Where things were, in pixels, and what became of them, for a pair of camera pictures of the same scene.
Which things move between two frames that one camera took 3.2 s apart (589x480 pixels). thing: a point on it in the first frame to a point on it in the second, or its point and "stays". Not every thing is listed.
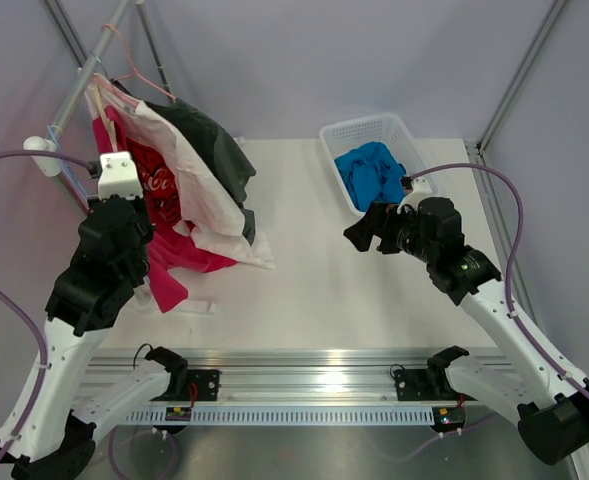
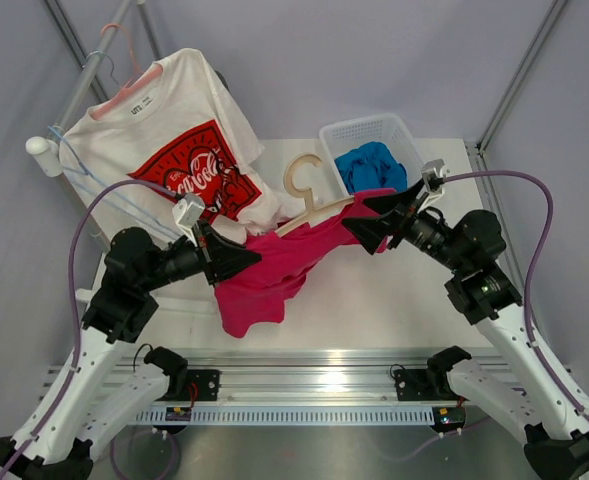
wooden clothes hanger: (100, 100) to (311, 211)
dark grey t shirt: (232, 169) to (223, 80)
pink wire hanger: (133, 66) to (133, 85)
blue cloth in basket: (372, 174) stays
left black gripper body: (142, 264) to (201, 238)
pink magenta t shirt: (174, 250) to (260, 292)
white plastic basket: (384, 129) stays
